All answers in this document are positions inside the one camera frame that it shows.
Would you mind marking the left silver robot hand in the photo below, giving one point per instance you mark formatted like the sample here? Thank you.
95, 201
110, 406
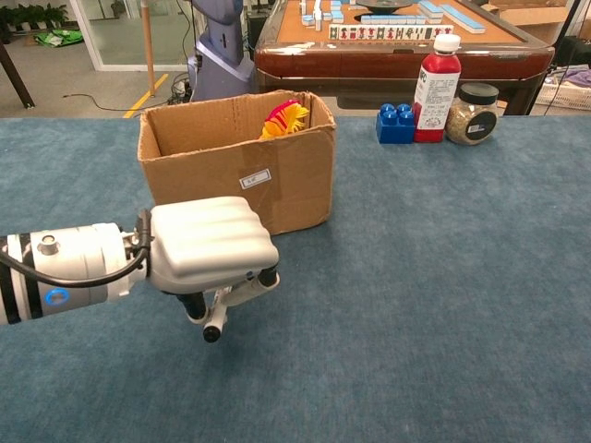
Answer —
208, 244

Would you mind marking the black white marker pen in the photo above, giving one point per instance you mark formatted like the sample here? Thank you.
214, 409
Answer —
214, 323

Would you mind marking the feather shuttlecock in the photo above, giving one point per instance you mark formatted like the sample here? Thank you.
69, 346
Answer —
286, 120

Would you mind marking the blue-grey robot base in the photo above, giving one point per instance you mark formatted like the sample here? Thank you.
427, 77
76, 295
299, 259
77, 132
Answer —
221, 60

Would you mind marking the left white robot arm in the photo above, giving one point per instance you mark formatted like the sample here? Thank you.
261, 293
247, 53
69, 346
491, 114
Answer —
69, 272

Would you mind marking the open cardboard box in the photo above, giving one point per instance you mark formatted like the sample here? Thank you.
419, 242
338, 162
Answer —
198, 180

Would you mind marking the green plastic snack packets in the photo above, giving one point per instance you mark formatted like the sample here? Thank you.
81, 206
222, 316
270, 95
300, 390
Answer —
60, 37

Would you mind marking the large brown cardboard carton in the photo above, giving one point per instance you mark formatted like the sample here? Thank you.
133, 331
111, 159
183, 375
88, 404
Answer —
531, 18

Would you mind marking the white power strip with plugs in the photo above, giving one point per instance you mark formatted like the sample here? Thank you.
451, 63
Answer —
181, 87

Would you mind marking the wooden pole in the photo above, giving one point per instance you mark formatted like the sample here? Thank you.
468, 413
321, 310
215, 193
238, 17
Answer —
148, 46

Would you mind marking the blue building block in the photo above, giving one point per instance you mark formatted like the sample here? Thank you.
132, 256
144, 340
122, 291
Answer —
392, 131

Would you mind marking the brown mahjong table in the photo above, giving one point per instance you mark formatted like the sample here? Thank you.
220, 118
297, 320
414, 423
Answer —
369, 64

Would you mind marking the black slanted table leg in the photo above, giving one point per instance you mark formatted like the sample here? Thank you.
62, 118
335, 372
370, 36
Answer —
14, 78

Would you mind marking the blue table mat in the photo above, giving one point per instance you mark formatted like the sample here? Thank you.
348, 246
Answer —
461, 277

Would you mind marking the scattered blue mahjong tiles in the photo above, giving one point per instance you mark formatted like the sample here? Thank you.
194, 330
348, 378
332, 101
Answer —
318, 14

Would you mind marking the mahjong tile row faces showing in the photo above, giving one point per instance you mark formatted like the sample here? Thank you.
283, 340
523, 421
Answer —
369, 32

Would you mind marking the red juice bottle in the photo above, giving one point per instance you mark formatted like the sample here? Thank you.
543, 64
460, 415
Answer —
436, 87

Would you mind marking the glass jar black lid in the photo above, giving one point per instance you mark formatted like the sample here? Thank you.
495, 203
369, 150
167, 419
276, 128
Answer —
471, 124

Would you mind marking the potted green plants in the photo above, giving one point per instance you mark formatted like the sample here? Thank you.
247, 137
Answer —
32, 14

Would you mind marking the mahjong tile row blue backs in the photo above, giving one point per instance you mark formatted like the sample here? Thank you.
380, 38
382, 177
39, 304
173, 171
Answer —
461, 18
392, 19

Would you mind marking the dark mahjong table centre disc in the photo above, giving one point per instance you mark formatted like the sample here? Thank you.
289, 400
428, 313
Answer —
383, 4

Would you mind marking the stacked blue mahjong tiles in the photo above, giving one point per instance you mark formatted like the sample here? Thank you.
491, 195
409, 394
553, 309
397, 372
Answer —
429, 9

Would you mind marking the white plastic basket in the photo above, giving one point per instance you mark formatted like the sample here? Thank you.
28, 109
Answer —
568, 97

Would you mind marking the purple cloth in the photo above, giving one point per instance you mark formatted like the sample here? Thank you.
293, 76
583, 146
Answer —
579, 76

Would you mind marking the black tripod stand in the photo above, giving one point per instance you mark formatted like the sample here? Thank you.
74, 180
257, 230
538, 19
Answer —
565, 23

